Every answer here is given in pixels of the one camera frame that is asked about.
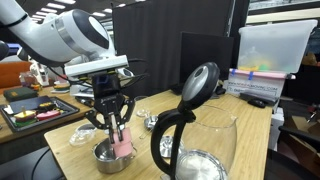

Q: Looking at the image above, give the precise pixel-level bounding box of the black flat device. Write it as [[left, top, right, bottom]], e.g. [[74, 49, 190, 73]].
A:
[[239, 92, 278, 103]]

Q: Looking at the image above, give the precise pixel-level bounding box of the glass electric kettle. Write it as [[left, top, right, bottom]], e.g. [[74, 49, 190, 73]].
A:
[[149, 61, 238, 180]]

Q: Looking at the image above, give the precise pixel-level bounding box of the dark toy block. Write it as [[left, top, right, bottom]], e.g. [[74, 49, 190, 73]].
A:
[[37, 101, 57, 113]]

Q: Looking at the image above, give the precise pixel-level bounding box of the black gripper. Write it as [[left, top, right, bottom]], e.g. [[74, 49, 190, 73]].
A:
[[84, 72, 136, 141]]

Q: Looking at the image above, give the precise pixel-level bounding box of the white box with pink lid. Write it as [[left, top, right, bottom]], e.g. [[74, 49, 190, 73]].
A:
[[227, 68, 296, 99]]

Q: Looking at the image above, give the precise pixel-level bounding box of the pink toy block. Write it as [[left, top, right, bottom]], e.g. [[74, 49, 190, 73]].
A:
[[35, 109, 62, 122]]

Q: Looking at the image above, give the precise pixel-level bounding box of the yellow green toy sandwich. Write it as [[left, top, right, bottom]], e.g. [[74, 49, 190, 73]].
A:
[[13, 109, 38, 128]]

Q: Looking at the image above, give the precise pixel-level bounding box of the silver bowl with handles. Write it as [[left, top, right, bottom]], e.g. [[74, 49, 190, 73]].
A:
[[92, 138, 138, 174]]

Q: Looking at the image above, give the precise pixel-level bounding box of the black tray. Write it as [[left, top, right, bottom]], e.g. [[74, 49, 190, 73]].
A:
[[0, 95, 81, 133]]

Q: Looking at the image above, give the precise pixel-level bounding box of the dark blue mat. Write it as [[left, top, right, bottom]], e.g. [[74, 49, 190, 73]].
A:
[[9, 95, 54, 114]]

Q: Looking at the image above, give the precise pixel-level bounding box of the small silver strainer bowl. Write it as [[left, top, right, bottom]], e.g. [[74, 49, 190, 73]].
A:
[[139, 114, 160, 139]]

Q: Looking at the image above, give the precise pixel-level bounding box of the black armchair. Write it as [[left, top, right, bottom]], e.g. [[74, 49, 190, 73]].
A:
[[264, 124, 320, 180]]

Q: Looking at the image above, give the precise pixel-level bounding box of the white figure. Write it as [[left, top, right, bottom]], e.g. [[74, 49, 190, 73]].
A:
[[29, 61, 51, 87]]

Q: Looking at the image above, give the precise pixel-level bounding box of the orange sofa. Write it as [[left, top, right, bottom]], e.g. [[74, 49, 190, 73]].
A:
[[0, 60, 33, 89]]

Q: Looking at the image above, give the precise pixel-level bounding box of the pink mug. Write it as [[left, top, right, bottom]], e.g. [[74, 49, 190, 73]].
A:
[[110, 127, 134, 158]]

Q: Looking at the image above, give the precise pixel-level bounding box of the stack of coloured items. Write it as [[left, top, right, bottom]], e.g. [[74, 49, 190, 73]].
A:
[[53, 81, 71, 94]]

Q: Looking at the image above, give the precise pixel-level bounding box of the black curtain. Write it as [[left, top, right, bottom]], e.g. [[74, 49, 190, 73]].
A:
[[112, 0, 249, 98]]

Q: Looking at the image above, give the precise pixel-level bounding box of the dark green box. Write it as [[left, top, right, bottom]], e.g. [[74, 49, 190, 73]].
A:
[[3, 86, 39, 103]]

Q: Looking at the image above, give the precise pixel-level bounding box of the clear jar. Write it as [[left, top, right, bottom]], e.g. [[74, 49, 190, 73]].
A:
[[18, 71, 36, 88]]

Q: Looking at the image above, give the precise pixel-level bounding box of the black computer mouse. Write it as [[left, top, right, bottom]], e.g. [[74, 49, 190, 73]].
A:
[[247, 98, 267, 109]]

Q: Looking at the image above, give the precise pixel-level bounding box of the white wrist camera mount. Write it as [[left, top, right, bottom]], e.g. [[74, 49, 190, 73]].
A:
[[64, 54, 129, 78]]

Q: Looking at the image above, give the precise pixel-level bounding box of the clear plastic storage bin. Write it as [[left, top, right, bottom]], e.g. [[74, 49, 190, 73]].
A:
[[237, 19, 319, 74]]

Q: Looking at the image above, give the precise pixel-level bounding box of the black computer monitor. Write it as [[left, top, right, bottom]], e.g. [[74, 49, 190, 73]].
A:
[[179, 31, 235, 93]]

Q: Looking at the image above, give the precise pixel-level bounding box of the small clear glass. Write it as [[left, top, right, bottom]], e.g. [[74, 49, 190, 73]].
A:
[[134, 95, 151, 118]]

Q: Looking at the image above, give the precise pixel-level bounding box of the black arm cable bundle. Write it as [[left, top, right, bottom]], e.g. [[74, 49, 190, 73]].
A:
[[119, 58, 148, 89]]

